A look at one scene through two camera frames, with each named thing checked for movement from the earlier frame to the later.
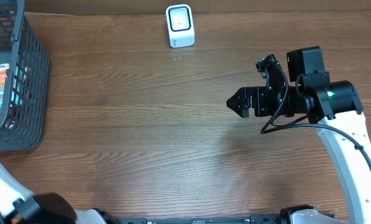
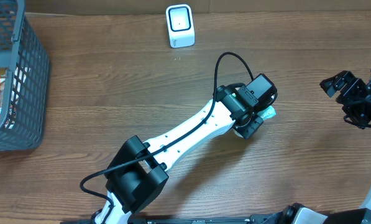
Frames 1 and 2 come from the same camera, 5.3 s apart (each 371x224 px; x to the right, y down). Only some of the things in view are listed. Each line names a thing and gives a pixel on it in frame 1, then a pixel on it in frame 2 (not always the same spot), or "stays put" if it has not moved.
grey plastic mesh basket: [11, 40] stays put
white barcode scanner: [180, 25] stays put
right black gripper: [261, 101] to [347, 90]
